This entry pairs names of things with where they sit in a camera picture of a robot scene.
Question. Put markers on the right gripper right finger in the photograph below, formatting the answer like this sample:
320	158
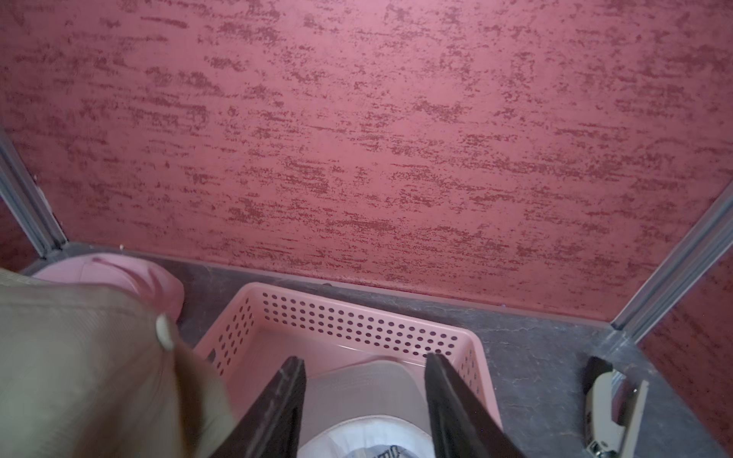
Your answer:
460	425

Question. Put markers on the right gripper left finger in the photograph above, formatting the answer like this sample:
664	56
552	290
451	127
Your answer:
271	427

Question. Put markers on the cream white baseball cap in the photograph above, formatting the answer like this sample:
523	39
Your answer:
375	409

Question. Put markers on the pink plastic basket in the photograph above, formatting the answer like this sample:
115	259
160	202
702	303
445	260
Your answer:
263	325

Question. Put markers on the beige baseball cap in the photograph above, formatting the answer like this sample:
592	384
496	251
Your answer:
92	371

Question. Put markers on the pink baseball cap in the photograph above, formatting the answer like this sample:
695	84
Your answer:
148	281

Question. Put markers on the stapler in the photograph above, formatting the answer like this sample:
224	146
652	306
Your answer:
614	410

